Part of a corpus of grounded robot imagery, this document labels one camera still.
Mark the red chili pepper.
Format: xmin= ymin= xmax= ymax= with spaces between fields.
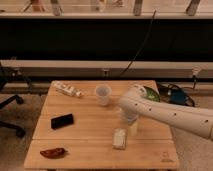
xmin=40 ymin=148 xmax=66 ymax=159

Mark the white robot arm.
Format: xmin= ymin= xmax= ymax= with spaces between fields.
xmin=118 ymin=84 xmax=213 ymax=141

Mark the black rectangular box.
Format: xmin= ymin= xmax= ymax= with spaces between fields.
xmin=51 ymin=114 xmax=74 ymax=129

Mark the black floor cable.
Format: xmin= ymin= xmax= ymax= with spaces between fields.
xmin=157 ymin=83 xmax=196 ymax=108

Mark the black hanging cable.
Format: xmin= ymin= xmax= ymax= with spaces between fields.
xmin=119 ymin=9 xmax=158 ymax=77

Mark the blue device on floor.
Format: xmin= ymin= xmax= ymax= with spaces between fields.
xmin=170 ymin=90 xmax=186 ymax=105

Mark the green bowl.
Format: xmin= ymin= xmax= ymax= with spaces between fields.
xmin=145 ymin=87 xmax=160 ymax=102

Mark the white tube package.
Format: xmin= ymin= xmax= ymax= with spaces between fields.
xmin=53 ymin=81 xmax=82 ymax=98

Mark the white sponge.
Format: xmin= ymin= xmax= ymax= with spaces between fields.
xmin=112 ymin=128 xmax=126 ymax=150

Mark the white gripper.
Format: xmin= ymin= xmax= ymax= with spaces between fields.
xmin=121 ymin=109 xmax=138 ymax=136

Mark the black office chair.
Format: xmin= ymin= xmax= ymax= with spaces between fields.
xmin=0 ymin=63 xmax=27 ymax=138

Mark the clear plastic cup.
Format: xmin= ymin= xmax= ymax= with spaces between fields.
xmin=95 ymin=85 xmax=111 ymax=106

